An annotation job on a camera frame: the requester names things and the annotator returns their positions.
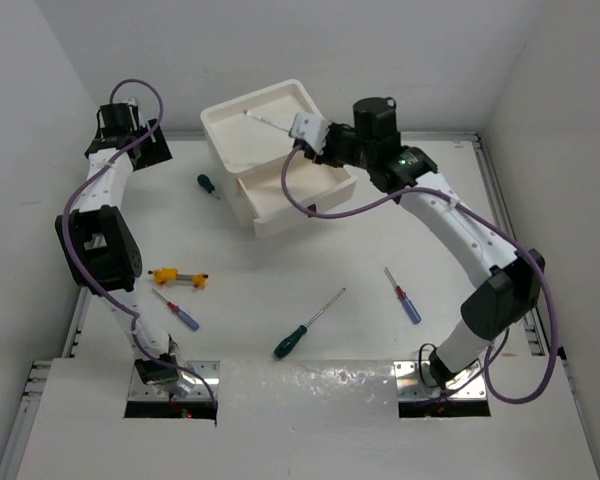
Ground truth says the small stubby green screwdriver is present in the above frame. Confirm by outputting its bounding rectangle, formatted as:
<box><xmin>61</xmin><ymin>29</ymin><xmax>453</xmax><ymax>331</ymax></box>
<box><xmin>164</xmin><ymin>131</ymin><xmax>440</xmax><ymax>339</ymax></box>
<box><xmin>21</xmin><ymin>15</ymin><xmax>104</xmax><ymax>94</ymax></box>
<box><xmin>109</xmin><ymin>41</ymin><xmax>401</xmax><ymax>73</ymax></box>
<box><xmin>196</xmin><ymin>174</ymin><xmax>220</xmax><ymax>199</ymax></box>

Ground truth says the long green screwdriver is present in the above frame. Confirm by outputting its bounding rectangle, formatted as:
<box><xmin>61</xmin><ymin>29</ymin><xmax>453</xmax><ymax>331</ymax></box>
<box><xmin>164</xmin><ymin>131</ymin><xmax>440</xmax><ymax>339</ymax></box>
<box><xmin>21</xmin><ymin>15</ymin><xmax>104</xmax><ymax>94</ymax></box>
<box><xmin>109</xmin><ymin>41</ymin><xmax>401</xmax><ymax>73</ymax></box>
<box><xmin>273</xmin><ymin>288</ymin><xmax>346</xmax><ymax>360</ymax></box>

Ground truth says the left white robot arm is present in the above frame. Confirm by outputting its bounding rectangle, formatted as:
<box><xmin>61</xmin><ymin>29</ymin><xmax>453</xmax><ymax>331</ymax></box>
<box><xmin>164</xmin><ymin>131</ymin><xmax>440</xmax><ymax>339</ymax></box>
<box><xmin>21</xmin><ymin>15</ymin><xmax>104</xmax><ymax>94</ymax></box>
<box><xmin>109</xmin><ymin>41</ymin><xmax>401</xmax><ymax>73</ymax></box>
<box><xmin>55</xmin><ymin>99</ymin><xmax>181</xmax><ymax>395</ymax></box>

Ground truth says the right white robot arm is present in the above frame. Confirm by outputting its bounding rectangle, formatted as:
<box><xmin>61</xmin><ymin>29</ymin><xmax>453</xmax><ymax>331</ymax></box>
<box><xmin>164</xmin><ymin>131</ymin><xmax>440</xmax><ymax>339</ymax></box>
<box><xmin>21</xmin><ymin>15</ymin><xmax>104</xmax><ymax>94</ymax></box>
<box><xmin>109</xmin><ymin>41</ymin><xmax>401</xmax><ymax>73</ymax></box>
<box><xmin>290</xmin><ymin>97</ymin><xmax>544</xmax><ymax>388</ymax></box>

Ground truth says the white pull-out drawer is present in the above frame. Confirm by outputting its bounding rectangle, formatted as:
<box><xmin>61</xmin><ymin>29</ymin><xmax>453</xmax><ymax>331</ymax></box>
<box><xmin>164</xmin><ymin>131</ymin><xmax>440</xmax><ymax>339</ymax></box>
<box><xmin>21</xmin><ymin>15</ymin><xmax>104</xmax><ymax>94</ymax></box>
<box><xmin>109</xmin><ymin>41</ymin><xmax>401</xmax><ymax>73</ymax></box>
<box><xmin>230</xmin><ymin>154</ymin><xmax>357</xmax><ymax>238</ymax></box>

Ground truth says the white drawer cabinet box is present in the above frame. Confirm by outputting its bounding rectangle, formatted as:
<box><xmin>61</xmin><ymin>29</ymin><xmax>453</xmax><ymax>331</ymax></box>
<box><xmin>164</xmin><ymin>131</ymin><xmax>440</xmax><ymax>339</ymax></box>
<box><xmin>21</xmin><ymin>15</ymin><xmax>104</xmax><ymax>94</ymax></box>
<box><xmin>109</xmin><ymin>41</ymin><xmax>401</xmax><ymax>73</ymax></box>
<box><xmin>200</xmin><ymin>79</ymin><xmax>318</xmax><ymax>213</ymax></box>

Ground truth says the yellow clamp tool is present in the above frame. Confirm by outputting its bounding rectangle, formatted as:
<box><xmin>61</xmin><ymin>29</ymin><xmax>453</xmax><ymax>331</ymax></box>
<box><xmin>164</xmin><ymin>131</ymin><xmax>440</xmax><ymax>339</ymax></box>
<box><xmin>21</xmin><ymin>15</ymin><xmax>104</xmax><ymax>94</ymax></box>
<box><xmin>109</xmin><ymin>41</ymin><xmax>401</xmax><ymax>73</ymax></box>
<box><xmin>148</xmin><ymin>267</ymin><xmax>209</xmax><ymax>289</ymax></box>

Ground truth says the right red blue screwdriver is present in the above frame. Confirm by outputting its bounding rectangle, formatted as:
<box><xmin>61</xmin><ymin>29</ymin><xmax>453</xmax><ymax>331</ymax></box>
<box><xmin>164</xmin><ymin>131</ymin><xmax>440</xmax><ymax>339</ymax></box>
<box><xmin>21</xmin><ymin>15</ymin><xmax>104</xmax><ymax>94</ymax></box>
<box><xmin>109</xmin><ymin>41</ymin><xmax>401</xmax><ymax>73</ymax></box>
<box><xmin>384</xmin><ymin>267</ymin><xmax>422</xmax><ymax>325</ymax></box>

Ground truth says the red blue screwdriver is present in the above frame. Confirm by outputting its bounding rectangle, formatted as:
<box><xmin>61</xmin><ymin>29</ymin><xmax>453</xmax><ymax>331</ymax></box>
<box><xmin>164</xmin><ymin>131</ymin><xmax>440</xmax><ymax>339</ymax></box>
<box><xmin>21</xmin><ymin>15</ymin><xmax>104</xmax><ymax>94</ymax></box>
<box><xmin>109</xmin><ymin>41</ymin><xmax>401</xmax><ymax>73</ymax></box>
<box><xmin>384</xmin><ymin>267</ymin><xmax>422</xmax><ymax>325</ymax></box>
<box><xmin>152</xmin><ymin>288</ymin><xmax>200</xmax><ymax>332</ymax></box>

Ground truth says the left red blue screwdriver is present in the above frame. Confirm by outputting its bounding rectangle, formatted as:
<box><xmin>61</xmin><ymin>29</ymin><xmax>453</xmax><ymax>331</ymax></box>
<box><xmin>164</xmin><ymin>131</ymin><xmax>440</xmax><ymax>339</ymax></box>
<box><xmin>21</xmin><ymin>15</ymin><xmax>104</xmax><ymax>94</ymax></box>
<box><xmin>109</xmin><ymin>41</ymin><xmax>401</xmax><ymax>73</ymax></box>
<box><xmin>152</xmin><ymin>288</ymin><xmax>200</xmax><ymax>332</ymax></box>

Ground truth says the white front cover board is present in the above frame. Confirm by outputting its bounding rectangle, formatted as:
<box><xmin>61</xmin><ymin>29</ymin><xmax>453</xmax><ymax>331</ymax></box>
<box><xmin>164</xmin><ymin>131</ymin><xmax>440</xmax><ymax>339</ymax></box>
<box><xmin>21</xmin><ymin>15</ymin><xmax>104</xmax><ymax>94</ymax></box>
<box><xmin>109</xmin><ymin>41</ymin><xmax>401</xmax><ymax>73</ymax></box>
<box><xmin>18</xmin><ymin>359</ymin><xmax>597</xmax><ymax>479</ymax></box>

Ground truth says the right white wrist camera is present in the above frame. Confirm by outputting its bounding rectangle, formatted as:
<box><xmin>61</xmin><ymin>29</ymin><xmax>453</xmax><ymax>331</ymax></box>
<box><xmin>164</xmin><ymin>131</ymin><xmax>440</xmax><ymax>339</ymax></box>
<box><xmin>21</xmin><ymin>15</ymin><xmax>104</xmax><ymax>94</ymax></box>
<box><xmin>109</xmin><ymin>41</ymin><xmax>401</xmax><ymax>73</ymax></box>
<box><xmin>289</xmin><ymin>112</ymin><xmax>330</xmax><ymax>155</ymax></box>

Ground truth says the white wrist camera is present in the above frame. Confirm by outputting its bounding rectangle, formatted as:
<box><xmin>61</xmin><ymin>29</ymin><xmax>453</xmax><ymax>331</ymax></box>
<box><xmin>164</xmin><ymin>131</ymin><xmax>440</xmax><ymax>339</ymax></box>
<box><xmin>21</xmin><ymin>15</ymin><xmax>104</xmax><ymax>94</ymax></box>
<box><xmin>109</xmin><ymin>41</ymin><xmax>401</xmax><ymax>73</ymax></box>
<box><xmin>122</xmin><ymin>97</ymin><xmax>146</xmax><ymax>129</ymax></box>
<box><xmin>289</xmin><ymin>112</ymin><xmax>330</xmax><ymax>155</ymax></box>

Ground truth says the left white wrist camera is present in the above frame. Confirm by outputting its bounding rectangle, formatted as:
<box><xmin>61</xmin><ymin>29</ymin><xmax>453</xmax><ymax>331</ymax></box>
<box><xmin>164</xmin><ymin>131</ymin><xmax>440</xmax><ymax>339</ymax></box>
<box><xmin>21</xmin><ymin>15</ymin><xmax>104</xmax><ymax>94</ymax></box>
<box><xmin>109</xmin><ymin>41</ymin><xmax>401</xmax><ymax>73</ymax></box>
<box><xmin>122</xmin><ymin>97</ymin><xmax>146</xmax><ymax>129</ymax></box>

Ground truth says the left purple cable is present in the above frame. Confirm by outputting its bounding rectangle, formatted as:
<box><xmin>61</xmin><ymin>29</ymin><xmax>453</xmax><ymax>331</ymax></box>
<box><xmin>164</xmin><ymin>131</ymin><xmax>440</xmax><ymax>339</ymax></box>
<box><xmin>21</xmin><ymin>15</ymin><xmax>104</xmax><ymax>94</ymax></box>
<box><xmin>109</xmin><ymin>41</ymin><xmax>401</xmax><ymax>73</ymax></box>
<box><xmin>62</xmin><ymin>78</ymin><xmax>219</xmax><ymax>416</ymax></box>

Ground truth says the purple cable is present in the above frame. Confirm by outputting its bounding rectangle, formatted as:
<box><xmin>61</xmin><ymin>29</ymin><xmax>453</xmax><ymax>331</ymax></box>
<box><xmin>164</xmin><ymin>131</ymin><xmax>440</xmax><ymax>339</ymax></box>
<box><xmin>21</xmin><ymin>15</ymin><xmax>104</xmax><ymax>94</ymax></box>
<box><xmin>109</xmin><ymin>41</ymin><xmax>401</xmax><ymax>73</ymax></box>
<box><xmin>281</xmin><ymin>142</ymin><xmax>561</xmax><ymax>405</ymax></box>
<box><xmin>62</xmin><ymin>78</ymin><xmax>219</xmax><ymax>416</ymax></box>

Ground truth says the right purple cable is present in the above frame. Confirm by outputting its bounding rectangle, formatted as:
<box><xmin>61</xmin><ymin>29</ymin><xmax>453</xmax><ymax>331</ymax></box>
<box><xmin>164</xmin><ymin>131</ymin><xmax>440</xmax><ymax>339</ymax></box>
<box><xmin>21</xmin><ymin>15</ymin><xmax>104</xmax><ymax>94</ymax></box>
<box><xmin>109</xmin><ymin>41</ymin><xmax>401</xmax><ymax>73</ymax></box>
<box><xmin>281</xmin><ymin>142</ymin><xmax>561</xmax><ymax>405</ymax></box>

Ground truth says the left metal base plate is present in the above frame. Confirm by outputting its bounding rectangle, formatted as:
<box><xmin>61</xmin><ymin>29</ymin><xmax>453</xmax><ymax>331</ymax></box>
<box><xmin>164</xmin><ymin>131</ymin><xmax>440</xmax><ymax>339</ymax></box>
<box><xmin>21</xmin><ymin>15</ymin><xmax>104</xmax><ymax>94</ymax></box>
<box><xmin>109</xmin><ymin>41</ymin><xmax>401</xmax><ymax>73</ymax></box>
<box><xmin>127</xmin><ymin>360</ymin><xmax>220</xmax><ymax>402</ymax></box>

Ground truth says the metal base plate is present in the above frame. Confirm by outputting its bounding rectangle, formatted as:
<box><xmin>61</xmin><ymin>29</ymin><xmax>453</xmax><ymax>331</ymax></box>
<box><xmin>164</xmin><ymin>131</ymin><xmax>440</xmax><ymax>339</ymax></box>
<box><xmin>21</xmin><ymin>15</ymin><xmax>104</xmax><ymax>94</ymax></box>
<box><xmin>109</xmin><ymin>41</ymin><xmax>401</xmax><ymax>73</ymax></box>
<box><xmin>393</xmin><ymin>360</ymin><xmax>489</xmax><ymax>401</ymax></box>
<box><xmin>127</xmin><ymin>360</ymin><xmax>220</xmax><ymax>402</ymax></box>

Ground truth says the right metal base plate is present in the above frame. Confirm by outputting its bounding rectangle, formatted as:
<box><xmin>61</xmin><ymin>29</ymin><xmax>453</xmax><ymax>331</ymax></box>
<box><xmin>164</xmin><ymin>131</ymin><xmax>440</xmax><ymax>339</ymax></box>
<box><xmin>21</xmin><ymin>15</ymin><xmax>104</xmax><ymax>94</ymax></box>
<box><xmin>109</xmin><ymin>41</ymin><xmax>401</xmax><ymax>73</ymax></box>
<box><xmin>393</xmin><ymin>360</ymin><xmax>489</xmax><ymax>401</ymax></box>

